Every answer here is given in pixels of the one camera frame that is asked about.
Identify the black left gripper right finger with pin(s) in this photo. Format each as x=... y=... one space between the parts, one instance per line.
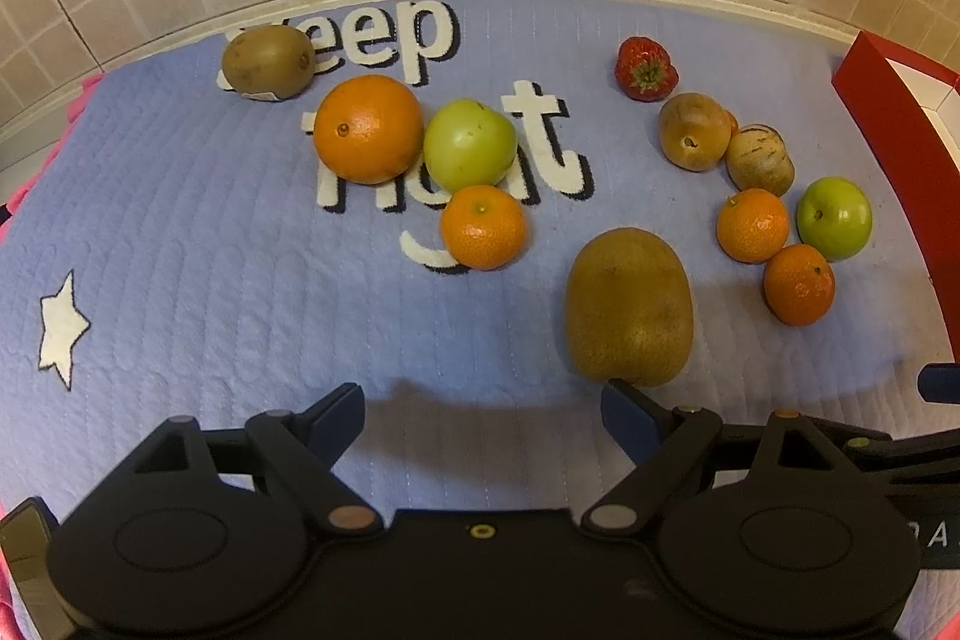
x=755 y=531

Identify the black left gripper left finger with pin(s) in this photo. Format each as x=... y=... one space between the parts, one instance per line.
x=201 y=534

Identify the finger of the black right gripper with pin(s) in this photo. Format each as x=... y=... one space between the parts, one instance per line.
x=940 y=383

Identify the mandarin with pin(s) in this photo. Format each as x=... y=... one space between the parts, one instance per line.
x=483 y=227
x=752 y=226
x=799 y=285

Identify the bright green apple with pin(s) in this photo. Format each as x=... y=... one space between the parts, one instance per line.
x=835 y=217

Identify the large brown kiwi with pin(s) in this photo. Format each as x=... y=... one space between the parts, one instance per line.
x=628 y=309

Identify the mandarin beside green apple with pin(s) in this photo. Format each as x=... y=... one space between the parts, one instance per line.
x=752 y=226

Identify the red white box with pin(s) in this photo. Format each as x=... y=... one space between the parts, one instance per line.
x=906 y=106

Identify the brown round fruit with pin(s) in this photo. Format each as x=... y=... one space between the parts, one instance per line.
x=695 y=131

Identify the red strawberry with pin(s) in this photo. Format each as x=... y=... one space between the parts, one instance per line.
x=644 y=70

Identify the large orange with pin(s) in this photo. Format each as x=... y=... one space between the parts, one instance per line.
x=369 y=129

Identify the pale green apple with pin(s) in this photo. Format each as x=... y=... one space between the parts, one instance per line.
x=468 y=143

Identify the small brown kiwi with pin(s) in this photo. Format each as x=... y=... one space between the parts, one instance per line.
x=269 y=63

